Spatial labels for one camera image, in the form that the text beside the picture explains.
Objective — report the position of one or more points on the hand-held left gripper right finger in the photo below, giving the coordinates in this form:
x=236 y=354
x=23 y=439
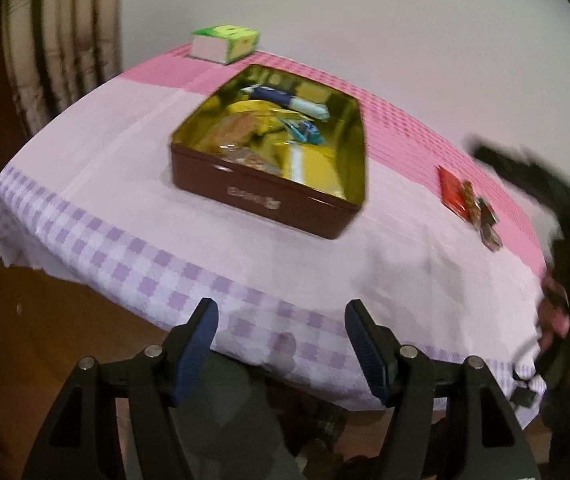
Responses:
x=367 y=352

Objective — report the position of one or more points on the maroon tin box gold interior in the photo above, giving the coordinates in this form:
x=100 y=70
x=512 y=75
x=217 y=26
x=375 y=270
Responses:
x=245 y=195

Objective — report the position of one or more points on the red packet of peanuts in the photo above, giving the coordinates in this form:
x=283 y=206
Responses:
x=452 y=187

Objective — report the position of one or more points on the dark blue snack packet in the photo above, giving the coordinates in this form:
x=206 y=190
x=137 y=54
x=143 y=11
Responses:
x=270 y=94

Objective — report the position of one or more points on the person's right hand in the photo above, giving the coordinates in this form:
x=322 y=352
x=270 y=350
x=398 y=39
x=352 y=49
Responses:
x=555 y=310

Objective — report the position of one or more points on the green tissue box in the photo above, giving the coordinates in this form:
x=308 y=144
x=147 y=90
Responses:
x=222 y=44

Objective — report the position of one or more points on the brown snack packet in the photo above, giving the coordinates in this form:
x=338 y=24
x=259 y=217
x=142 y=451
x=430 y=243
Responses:
x=491 y=237

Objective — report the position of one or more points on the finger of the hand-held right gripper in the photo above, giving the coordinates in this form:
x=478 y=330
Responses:
x=540 y=180

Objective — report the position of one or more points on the pink and purple checked tablecloth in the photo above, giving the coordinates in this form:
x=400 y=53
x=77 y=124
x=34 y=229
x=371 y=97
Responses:
x=115 y=200

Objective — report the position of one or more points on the beige patterned curtain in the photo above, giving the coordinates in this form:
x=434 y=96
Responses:
x=65 y=50

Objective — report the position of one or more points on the gold foil snack packet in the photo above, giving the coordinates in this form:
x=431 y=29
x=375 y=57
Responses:
x=257 y=112

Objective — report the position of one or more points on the small blue striped snack packet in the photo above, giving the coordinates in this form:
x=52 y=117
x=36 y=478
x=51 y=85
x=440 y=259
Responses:
x=305 y=131

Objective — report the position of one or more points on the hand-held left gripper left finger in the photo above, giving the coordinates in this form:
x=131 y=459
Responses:
x=195 y=350

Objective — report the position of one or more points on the light blue snack packet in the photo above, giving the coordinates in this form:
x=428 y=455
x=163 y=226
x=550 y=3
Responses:
x=310 y=108

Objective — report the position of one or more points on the clear packet of orange snacks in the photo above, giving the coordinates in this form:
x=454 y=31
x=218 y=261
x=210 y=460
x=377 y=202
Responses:
x=232 y=132

